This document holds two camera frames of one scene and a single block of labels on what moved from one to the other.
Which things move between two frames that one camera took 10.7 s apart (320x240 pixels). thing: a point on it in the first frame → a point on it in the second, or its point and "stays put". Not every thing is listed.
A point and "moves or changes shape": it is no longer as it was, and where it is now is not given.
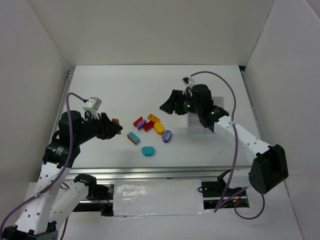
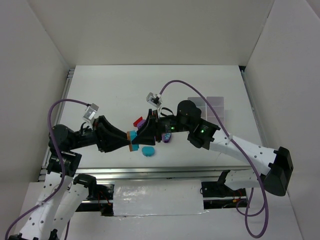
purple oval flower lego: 166,136 stays put
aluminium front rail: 157,173 stays put
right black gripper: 178,104 → 154,126
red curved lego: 135,124 stays put
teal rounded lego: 148,151 stays put
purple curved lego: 140,123 stays put
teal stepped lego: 135,137 moves or changes shape
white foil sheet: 157,197 stays put
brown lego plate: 131,139 moves or changes shape
